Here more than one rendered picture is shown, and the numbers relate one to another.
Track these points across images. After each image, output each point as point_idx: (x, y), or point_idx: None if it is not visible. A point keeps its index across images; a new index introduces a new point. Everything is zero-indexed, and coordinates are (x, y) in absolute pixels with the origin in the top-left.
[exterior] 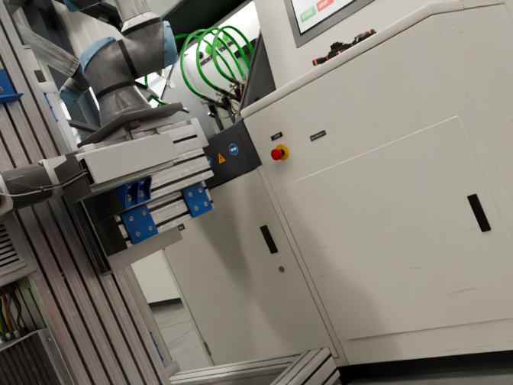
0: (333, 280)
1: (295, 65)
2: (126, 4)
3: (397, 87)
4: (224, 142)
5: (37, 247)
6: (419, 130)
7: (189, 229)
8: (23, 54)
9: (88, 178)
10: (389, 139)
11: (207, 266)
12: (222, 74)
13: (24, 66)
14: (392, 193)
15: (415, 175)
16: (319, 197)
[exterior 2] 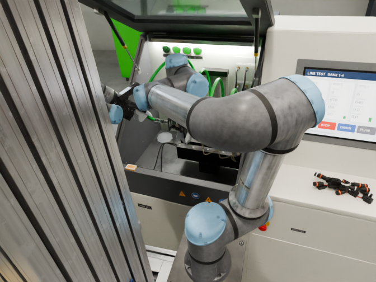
0: (254, 273)
1: None
2: (256, 202)
3: (375, 244)
4: (217, 194)
5: None
6: (369, 262)
7: (155, 211)
8: (141, 240)
9: None
10: (346, 255)
11: (160, 229)
12: None
13: (141, 252)
14: (325, 269)
15: (347, 272)
16: (274, 248)
